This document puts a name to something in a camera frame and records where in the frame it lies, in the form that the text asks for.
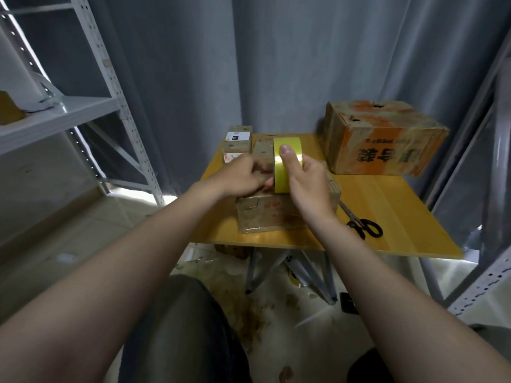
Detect person's right hand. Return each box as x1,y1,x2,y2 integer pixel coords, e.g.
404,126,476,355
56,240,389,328
279,144,338,227

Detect person's left hand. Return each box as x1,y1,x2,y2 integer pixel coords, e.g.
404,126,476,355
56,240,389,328
195,154,275,201

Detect long white-labelled cardboard box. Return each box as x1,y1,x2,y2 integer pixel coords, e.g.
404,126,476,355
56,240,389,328
222,126,255,164

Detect yellow tape roll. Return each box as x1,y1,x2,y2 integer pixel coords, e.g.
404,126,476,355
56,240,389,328
272,136,305,195

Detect medium brown cardboard box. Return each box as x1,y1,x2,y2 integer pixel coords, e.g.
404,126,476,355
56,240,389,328
234,133,343,235

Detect black-handled scissors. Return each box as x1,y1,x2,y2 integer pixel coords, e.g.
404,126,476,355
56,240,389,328
339,200,384,241

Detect plain brown cardboard box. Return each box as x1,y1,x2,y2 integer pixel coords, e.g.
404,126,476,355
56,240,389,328
214,244,253,260

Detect large orange print cardboard box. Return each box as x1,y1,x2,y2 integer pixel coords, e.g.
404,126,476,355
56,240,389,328
323,99,451,177

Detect person's right forearm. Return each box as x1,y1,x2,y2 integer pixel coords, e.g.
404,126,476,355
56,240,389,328
307,211,511,383

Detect person's left forearm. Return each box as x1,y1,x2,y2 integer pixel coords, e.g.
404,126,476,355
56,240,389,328
0,183,233,383

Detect tape scraps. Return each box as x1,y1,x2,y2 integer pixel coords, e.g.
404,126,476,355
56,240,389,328
195,263,276,352

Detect person's right leg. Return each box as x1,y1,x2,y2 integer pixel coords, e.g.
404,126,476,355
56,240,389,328
347,323,511,383

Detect yellow wooden table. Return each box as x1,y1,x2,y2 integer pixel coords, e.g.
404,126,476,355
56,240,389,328
184,133,466,306

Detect grey curtain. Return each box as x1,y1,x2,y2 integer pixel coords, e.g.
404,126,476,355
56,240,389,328
16,0,511,200

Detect black power adapter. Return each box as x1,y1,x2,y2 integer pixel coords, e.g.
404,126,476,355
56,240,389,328
339,292,360,316

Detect grey metal shelf unit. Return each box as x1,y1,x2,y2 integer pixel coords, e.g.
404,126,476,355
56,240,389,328
419,28,511,318
0,0,166,208

